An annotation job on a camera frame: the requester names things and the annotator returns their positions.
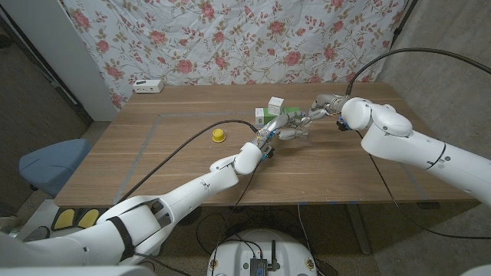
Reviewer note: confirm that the white cube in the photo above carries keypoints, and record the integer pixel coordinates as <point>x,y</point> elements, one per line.
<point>275,106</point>

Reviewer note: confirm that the black electronics box with antenna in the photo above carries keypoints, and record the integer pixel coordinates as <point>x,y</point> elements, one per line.
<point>259,265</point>

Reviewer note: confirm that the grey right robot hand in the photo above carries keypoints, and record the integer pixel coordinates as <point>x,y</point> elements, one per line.
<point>326,102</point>

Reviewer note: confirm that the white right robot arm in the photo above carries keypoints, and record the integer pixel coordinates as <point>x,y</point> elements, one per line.
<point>414,147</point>

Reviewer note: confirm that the white power strip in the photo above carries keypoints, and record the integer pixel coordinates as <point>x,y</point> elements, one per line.
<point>147,86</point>

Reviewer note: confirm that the floral backdrop cloth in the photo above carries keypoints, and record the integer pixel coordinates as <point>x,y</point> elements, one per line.
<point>238,42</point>

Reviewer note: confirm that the white robot torso base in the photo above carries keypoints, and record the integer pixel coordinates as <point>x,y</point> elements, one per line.
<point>238,253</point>

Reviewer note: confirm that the grey slipper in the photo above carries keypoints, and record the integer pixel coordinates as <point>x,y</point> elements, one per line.
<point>36,234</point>

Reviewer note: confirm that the yellow bottle cap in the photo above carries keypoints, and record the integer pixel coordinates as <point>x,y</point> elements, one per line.
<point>218,135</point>

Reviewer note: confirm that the white board panel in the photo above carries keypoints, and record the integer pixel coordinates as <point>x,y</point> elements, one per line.
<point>65,50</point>

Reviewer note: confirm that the blue padded stool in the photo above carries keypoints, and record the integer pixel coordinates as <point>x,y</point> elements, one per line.
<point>53,163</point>

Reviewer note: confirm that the green flexible straws box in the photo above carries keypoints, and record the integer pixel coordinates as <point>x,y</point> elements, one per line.
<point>264,119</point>

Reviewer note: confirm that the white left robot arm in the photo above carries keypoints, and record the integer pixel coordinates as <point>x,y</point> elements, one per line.
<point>172,203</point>

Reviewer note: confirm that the black backdrop stand pole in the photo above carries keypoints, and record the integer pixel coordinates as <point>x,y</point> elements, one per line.
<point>403,17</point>

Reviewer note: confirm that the yellow black foot pedal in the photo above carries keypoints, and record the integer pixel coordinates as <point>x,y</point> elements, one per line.
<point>88,217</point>
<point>63,219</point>

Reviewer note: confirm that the clear white-capped medicine bottle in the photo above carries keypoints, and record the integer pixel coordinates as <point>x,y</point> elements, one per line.
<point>305,122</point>

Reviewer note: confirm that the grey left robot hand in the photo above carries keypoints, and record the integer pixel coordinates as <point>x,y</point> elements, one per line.
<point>276,126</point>

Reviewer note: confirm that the grey table leg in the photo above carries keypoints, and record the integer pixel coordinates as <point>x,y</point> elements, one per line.
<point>358,230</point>

